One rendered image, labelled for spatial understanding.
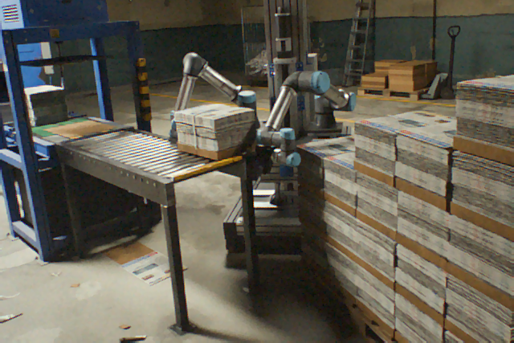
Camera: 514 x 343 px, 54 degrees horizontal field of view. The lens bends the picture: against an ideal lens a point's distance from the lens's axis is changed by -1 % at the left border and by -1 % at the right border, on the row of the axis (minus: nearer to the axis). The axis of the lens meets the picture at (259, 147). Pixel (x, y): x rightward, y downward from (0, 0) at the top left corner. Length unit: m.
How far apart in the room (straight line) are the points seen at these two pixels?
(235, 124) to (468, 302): 1.45
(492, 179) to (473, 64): 7.76
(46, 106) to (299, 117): 2.04
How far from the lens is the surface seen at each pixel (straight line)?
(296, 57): 3.35
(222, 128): 2.66
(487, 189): 1.73
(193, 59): 3.24
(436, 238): 1.98
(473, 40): 9.39
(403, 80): 8.82
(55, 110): 4.37
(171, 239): 2.53
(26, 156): 3.56
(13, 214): 4.27
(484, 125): 1.70
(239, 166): 2.75
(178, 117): 2.90
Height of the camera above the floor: 1.54
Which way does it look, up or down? 15 degrees down
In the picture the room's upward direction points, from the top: 4 degrees counter-clockwise
